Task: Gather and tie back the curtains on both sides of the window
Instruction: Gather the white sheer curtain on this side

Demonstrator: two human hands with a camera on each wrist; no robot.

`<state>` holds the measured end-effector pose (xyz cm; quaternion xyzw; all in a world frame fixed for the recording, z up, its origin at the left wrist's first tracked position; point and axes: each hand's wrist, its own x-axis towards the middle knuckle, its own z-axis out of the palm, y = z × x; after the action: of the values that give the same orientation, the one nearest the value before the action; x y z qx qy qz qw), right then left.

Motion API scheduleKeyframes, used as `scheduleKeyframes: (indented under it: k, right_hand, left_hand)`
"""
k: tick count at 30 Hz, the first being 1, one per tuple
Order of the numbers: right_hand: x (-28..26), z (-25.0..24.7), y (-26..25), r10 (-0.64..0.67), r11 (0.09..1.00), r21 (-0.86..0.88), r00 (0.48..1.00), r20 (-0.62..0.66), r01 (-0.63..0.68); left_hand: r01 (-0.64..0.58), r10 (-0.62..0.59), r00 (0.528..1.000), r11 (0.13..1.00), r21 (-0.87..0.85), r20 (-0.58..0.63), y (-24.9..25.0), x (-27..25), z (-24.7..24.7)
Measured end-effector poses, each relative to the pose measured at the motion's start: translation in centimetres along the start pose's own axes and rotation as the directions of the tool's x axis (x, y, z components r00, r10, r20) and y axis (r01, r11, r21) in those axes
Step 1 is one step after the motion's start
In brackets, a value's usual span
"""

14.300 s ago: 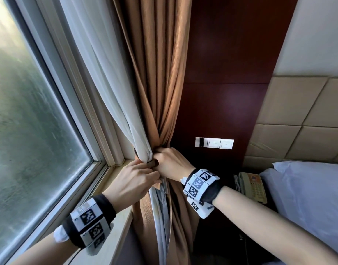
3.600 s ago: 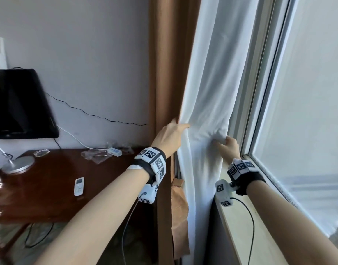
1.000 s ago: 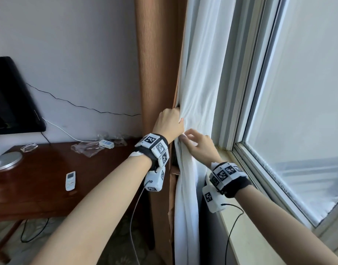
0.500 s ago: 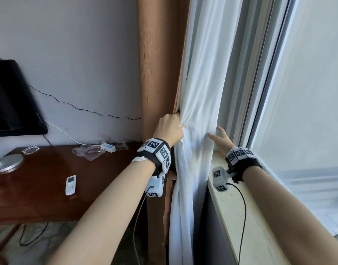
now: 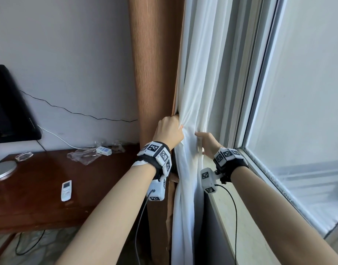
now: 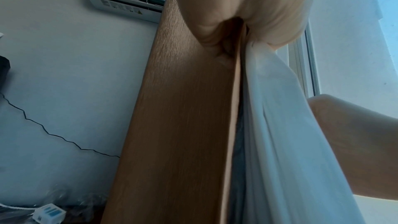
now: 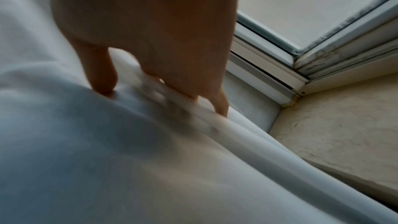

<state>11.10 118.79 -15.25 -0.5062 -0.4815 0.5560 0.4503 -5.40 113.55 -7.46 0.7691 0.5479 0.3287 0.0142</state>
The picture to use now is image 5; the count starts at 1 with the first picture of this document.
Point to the small clear plastic wrapper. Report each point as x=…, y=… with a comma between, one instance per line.
x=24, y=156

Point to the person's right forearm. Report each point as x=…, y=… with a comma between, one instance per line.
x=282, y=218

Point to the person's left forearm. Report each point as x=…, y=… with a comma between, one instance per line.
x=108, y=218

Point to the silver round television base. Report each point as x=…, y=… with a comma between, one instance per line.
x=3, y=171

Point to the person's right hand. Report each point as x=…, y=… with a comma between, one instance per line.
x=210, y=144

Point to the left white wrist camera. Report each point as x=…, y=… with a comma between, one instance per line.
x=157, y=191

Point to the black marker wristband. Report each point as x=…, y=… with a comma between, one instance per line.
x=155, y=158
x=231, y=161

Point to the right black marker wristband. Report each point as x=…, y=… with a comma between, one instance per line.
x=231, y=161

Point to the white adapter box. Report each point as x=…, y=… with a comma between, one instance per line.
x=104, y=150

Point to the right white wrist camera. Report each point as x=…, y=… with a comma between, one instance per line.
x=209, y=180

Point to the person's left hand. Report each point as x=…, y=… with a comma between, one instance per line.
x=167, y=132

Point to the dark wooden desk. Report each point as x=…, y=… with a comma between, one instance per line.
x=33, y=195

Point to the black television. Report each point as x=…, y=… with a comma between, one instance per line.
x=8, y=107

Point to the glass window with frame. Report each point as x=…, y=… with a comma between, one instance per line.
x=296, y=93

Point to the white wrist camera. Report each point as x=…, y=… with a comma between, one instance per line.
x=157, y=191
x=209, y=180

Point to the white curtain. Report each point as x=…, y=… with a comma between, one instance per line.
x=202, y=66

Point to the white remote control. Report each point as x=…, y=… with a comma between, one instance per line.
x=66, y=190

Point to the brown curtain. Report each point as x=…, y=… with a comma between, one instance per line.
x=155, y=66

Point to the left black marker wristband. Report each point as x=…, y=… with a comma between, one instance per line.
x=155, y=158

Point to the beige window sill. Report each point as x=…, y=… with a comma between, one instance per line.
x=232, y=218

